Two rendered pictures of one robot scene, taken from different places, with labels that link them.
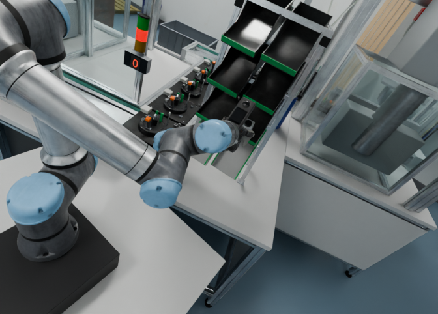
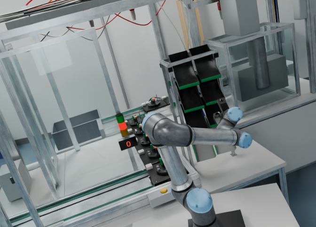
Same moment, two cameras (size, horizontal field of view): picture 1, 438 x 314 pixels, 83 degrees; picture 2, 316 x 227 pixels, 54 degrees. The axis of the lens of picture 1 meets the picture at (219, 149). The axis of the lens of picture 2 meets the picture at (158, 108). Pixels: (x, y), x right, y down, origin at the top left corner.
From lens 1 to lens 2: 1.20 m
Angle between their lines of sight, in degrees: 21
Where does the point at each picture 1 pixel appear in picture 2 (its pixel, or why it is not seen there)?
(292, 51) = (207, 68)
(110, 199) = not seen: hidden behind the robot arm
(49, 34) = not seen: hidden behind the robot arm
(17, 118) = not seen: outside the picture
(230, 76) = (190, 102)
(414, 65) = (244, 29)
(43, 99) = (202, 133)
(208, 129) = (233, 111)
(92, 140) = (219, 136)
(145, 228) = (229, 205)
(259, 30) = (186, 73)
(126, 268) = (247, 220)
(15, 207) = (201, 203)
